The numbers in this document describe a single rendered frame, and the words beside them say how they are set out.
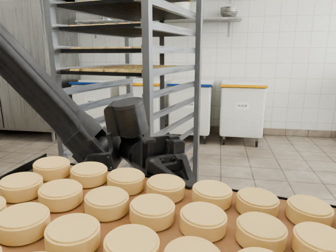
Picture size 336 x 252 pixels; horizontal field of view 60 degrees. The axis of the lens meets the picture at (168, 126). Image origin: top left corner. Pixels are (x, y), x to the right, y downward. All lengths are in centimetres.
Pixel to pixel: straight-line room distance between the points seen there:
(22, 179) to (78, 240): 15
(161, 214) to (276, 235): 11
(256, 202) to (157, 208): 11
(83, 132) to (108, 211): 24
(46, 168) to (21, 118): 375
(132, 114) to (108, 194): 19
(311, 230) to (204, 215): 10
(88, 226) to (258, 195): 20
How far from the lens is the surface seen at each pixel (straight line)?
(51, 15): 136
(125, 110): 50
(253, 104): 359
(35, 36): 391
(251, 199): 36
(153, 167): 44
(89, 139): 54
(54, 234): 29
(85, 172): 41
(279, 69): 427
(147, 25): 109
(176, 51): 140
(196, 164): 178
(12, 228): 32
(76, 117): 55
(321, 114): 449
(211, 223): 31
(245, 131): 366
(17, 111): 419
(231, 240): 33
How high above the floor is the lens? 113
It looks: 14 degrees down
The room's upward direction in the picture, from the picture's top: straight up
